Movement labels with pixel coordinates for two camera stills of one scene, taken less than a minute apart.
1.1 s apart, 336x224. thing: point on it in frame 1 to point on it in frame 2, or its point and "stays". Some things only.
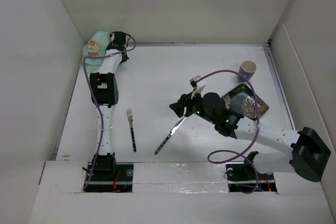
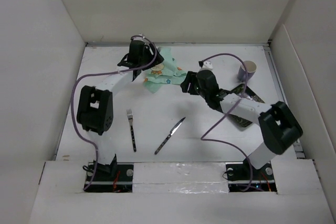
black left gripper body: (125, 58) to (148, 57)
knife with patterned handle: (171, 132) stays
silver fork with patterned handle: (130, 117) stays
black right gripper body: (195, 105) to (195, 88)
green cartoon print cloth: (95, 46) to (165, 73)
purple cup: (247, 69) stays
